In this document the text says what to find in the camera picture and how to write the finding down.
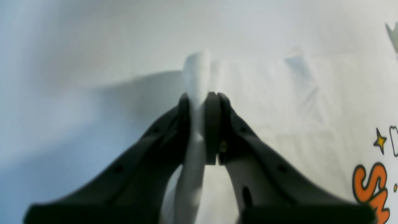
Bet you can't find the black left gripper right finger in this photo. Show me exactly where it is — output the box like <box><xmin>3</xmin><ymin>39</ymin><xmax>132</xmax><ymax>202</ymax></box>
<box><xmin>204</xmin><ymin>92</ymin><xmax>376</xmax><ymax>224</ymax></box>

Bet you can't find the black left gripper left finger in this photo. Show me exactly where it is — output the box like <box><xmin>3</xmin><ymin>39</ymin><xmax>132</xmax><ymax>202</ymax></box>
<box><xmin>24</xmin><ymin>93</ymin><xmax>190</xmax><ymax>224</ymax></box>

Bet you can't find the white printed T-shirt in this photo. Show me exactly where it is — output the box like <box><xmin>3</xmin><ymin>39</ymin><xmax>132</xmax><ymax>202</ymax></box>
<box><xmin>162</xmin><ymin>22</ymin><xmax>398</xmax><ymax>224</ymax></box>

